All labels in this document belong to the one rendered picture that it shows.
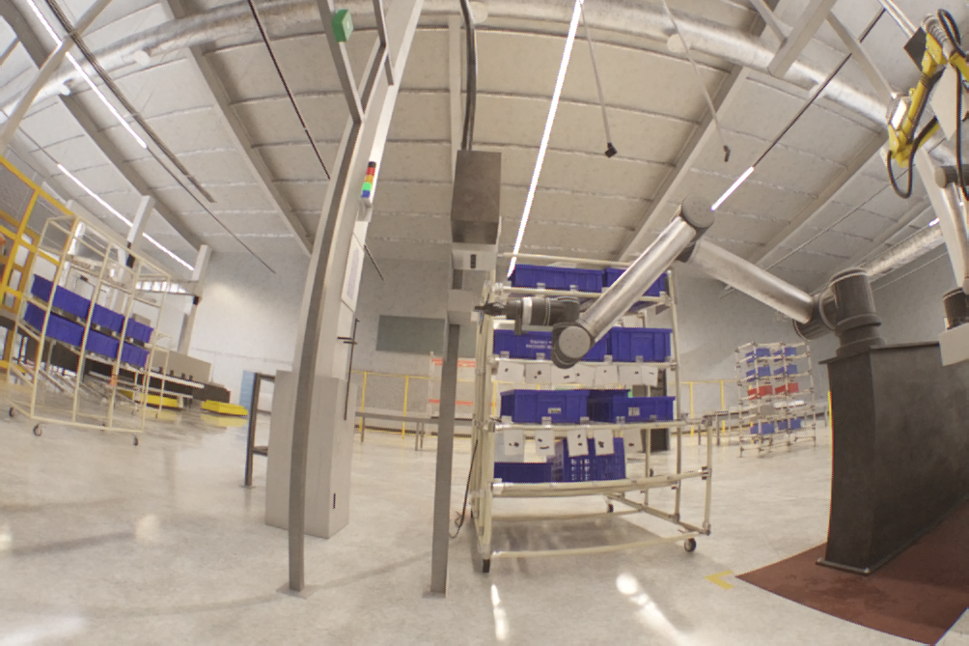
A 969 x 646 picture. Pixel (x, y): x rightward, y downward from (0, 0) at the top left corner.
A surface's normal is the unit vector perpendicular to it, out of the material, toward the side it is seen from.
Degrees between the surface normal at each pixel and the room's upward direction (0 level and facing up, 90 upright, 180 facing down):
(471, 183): 90
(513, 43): 175
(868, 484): 90
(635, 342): 94
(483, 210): 90
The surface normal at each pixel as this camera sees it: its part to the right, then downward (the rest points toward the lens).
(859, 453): -1.00, -0.06
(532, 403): 0.07, -0.29
